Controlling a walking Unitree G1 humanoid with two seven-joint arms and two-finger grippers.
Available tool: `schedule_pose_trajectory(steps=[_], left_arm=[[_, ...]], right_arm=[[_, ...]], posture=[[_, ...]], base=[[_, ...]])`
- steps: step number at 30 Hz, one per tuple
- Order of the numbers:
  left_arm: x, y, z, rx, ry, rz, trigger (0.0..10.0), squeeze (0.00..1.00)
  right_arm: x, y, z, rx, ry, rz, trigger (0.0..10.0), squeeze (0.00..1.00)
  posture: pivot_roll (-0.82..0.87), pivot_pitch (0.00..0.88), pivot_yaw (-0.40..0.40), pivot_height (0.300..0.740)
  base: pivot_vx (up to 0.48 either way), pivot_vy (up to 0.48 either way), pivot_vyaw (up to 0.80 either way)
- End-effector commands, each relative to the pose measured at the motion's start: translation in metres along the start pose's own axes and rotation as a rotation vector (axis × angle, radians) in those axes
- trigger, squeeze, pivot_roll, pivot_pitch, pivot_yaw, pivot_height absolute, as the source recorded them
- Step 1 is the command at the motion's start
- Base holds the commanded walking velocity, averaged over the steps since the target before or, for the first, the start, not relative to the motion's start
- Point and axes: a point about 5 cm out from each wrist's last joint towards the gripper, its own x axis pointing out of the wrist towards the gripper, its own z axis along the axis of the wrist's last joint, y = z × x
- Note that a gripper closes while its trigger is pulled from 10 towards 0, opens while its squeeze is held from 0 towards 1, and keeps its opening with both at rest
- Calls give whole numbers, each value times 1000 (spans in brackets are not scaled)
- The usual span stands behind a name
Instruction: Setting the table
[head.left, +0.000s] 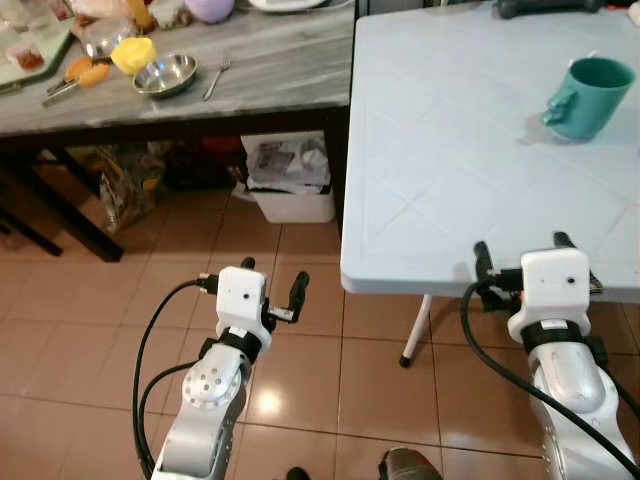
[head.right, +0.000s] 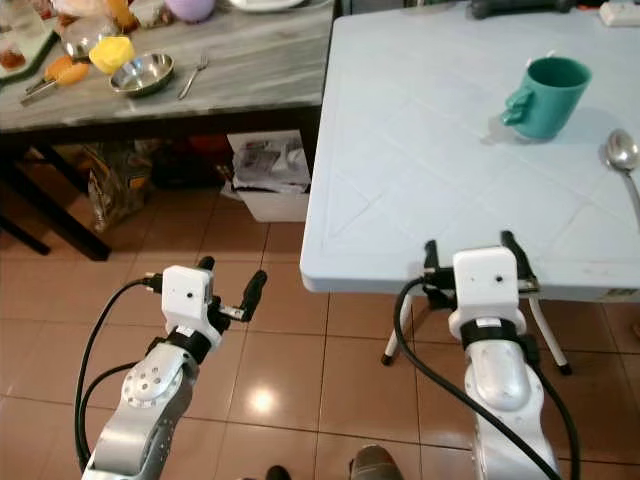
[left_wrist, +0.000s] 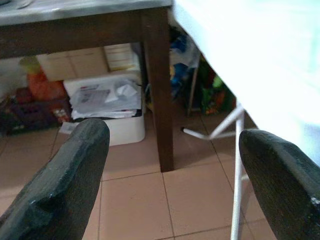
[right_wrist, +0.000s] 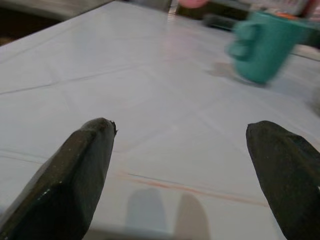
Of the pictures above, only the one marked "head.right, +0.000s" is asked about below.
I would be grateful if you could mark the patterned bag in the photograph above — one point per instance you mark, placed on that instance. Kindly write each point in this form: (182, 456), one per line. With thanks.
(115, 190)

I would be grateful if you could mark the teal ceramic mug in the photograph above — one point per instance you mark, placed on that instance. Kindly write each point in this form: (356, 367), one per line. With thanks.
(555, 100)

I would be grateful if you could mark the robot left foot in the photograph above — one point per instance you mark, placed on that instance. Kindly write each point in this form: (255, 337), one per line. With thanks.
(275, 474)

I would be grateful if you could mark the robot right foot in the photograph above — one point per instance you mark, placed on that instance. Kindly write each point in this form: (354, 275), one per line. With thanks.
(377, 465)

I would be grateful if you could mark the steel fork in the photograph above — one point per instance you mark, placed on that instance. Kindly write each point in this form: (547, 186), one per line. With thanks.
(193, 78)

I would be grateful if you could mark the green tray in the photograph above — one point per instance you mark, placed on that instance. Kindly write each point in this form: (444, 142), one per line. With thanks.
(40, 55)

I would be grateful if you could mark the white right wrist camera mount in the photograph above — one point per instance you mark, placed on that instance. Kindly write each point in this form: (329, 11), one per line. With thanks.
(485, 285)

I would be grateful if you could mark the white plate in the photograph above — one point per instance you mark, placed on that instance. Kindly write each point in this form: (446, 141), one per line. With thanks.
(265, 4)

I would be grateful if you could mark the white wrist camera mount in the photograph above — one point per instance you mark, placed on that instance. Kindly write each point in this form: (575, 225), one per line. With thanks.
(186, 295)
(485, 285)

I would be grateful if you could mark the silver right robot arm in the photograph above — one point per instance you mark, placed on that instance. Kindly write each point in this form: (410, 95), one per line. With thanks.
(500, 390)

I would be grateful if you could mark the clear glass container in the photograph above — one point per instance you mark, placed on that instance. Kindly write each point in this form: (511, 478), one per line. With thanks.
(88, 36)

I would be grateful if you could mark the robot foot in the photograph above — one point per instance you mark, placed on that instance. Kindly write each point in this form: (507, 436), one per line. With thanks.
(377, 465)
(275, 474)

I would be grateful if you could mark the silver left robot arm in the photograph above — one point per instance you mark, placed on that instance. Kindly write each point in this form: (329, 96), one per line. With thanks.
(150, 390)

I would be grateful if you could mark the purple bowl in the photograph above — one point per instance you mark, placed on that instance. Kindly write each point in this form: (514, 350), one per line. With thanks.
(190, 9)

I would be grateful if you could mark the black dumbbell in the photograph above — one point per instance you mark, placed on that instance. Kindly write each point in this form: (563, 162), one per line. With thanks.
(520, 8)

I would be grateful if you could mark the small steel bowl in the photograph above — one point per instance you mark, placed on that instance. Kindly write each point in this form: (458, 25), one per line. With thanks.
(142, 75)

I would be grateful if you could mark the grey marble top table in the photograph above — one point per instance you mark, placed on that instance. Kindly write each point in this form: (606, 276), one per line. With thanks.
(260, 70)

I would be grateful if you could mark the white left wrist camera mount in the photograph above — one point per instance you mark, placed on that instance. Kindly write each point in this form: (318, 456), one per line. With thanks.
(186, 295)

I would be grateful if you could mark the white plastic bin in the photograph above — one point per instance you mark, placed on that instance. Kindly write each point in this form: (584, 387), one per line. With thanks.
(275, 205)

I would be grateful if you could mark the white power strip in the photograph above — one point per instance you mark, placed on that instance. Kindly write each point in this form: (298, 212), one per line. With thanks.
(620, 14)

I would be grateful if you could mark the steel spoon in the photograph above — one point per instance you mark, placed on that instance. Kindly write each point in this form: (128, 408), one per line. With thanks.
(622, 152)

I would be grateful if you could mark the white plastic folding table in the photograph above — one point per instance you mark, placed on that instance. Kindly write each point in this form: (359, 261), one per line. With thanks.
(420, 160)

